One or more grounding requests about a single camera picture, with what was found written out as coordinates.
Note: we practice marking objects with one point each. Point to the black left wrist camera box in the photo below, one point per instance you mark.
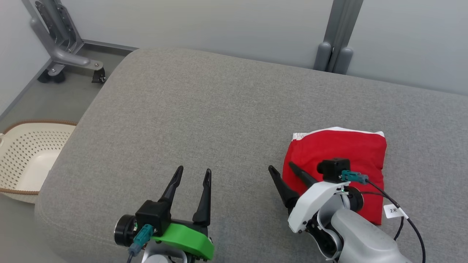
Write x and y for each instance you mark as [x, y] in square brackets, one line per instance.
[153, 215]

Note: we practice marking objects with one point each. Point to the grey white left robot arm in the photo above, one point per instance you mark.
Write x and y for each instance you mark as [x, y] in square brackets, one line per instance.
[157, 255]

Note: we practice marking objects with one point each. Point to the grey partition post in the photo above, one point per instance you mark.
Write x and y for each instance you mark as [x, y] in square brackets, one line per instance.
[343, 22]

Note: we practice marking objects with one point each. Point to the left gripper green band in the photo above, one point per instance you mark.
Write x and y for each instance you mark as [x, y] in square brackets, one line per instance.
[186, 239]

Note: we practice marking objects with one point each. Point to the red jersey with white stripes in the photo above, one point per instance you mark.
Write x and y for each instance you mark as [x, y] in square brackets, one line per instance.
[351, 153]

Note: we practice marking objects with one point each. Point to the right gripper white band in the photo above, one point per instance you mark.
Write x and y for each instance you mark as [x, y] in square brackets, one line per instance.
[310, 199]

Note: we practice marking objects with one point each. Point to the grey partition base rail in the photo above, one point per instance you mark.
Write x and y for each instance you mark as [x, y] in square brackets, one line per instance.
[109, 45]

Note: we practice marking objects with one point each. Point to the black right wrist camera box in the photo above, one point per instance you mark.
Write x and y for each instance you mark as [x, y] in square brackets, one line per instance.
[332, 168]

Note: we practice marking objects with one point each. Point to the grey metal stand with casters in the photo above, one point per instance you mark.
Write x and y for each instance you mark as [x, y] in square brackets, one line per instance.
[60, 54]

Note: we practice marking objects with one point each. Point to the cream perforated laundry basket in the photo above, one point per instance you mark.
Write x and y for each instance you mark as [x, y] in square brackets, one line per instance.
[29, 157]

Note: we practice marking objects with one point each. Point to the grey fabric sofa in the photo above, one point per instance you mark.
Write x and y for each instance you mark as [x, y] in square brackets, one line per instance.
[201, 117]

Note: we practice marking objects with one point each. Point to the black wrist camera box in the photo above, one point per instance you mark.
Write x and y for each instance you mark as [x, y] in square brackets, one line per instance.
[153, 215]
[332, 168]

